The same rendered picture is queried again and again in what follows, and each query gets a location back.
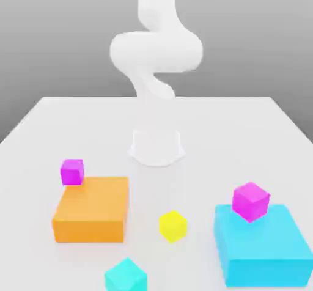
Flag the small yellow cube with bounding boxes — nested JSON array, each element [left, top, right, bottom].
[[158, 210, 188, 245]]

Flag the small cyan cube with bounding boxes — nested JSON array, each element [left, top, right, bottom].
[[103, 257, 148, 291]]

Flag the large blue box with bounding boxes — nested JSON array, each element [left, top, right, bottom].
[[213, 204, 313, 288]]

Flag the large orange box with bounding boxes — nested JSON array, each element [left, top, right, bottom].
[[51, 176, 130, 243]]

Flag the small magenta cube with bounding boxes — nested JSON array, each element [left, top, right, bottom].
[[231, 181, 271, 224], [60, 158, 85, 186]]

